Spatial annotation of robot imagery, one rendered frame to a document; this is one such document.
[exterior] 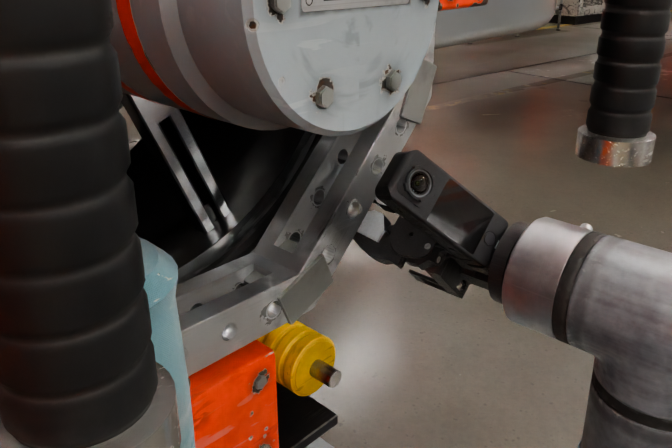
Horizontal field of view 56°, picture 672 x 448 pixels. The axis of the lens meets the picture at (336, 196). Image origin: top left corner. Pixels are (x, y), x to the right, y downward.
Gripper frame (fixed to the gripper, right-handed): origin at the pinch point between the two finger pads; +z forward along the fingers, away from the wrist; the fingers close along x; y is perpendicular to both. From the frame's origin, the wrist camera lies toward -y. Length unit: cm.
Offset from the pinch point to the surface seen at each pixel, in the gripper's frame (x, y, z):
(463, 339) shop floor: 5, 95, 25
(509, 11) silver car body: 42.2, 22.0, 7.6
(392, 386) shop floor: -13, 77, 27
